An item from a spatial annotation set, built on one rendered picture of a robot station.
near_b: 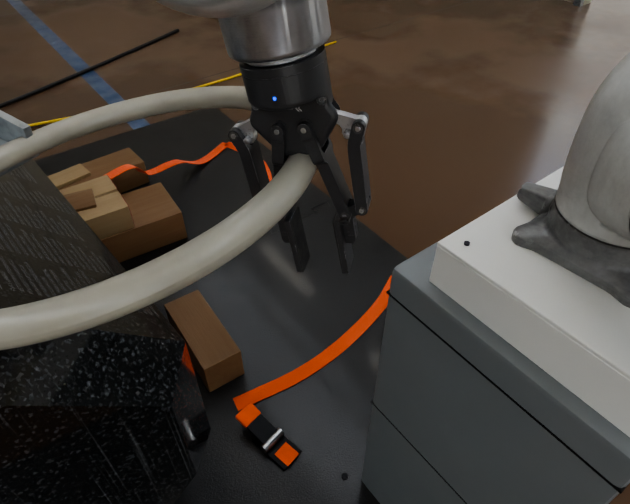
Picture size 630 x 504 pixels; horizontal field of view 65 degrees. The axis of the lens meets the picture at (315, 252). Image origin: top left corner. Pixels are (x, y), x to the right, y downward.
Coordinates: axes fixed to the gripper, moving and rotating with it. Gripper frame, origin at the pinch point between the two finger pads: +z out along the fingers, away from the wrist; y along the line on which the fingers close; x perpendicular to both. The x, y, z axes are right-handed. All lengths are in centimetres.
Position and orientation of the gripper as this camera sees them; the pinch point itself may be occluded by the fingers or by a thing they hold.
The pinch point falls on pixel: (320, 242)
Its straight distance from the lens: 54.5
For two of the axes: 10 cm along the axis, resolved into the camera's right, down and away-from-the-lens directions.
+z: 1.7, 7.9, 5.9
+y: -9.5, -0.2, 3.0
